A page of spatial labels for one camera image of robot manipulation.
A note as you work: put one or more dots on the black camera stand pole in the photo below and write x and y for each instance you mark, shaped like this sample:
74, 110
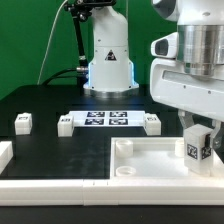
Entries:
80, 11

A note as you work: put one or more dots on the white AprilTag base sheet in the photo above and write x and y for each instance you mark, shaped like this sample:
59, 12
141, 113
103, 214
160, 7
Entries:
108, 118

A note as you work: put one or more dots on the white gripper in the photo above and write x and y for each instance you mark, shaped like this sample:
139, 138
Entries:
170, 85

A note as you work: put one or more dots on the white square tabletop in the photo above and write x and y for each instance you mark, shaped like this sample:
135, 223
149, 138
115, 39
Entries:
149, 157

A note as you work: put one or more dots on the white U-shaped obstacle fence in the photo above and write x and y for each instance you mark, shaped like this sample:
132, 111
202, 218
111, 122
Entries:
204, 190

